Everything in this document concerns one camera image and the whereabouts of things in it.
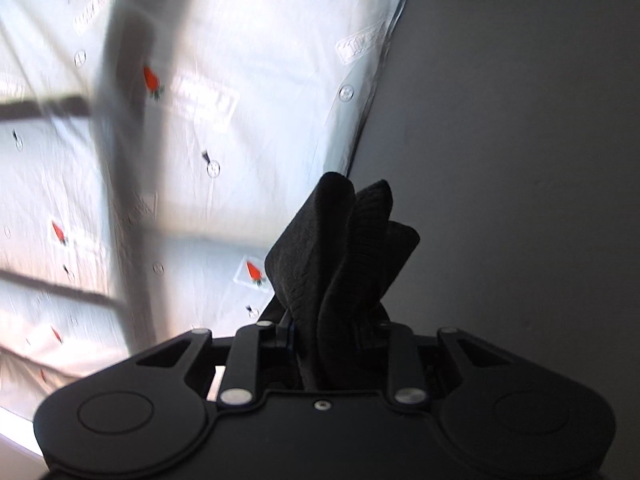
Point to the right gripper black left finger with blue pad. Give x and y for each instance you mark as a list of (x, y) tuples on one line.
[(236, 370)]

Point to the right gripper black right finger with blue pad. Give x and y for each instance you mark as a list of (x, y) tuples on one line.
[(422, 369)]

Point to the long black garment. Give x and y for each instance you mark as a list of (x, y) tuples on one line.
[(330, 269)]

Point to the white printed carrot curtain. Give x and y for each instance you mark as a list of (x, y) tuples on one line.
[(150, 151)]

